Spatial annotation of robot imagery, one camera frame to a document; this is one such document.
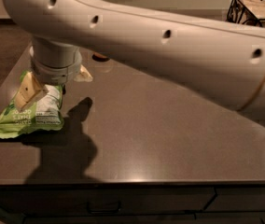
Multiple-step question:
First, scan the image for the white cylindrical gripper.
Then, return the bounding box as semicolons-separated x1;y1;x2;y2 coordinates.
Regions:
14;36;93;112

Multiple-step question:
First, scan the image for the green rice chip bag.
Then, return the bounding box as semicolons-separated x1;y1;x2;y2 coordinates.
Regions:
0;85;64;139

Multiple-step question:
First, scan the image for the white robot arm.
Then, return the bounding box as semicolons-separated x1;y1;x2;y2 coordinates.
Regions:
3;0;265;122

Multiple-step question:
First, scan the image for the orange fruit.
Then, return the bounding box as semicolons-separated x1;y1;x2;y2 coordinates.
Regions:
92;52;109;62

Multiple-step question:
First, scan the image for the dark right drawer front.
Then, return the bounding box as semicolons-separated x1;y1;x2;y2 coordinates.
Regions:
206;187;265;212

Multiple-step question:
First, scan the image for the dark drawer with handle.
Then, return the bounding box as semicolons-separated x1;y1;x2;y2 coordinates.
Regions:
0;187;215;217

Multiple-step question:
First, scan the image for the black wire napkin basket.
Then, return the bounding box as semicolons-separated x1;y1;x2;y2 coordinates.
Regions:
227;0;265;28

